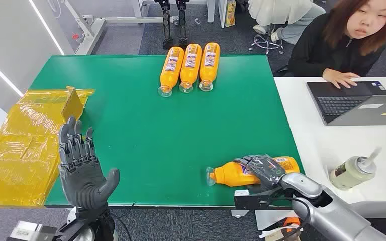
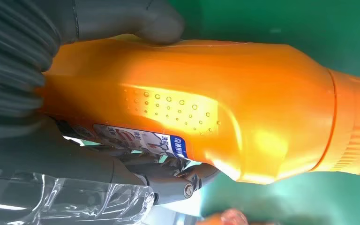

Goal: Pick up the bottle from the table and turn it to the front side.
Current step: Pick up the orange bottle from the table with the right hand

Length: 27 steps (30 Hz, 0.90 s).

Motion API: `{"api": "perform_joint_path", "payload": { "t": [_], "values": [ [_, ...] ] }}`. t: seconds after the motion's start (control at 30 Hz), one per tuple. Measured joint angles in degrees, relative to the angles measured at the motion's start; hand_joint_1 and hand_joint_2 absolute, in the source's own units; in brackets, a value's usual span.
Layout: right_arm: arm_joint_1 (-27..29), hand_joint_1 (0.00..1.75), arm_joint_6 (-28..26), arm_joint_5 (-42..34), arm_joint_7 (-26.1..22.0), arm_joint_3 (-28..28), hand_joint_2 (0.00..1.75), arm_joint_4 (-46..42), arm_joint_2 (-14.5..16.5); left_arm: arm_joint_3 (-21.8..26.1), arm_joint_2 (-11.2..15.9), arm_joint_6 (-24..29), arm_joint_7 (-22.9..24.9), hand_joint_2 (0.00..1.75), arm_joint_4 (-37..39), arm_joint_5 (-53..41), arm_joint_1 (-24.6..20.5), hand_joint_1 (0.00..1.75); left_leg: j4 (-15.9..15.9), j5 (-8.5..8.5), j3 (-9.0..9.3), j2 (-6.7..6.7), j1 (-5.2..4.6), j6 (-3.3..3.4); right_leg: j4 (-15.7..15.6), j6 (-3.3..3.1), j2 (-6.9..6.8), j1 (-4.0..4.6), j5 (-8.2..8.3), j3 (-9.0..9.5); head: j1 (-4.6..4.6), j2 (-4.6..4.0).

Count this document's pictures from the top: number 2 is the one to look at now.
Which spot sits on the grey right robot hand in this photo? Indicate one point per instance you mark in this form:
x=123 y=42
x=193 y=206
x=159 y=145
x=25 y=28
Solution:
x=59 y=161

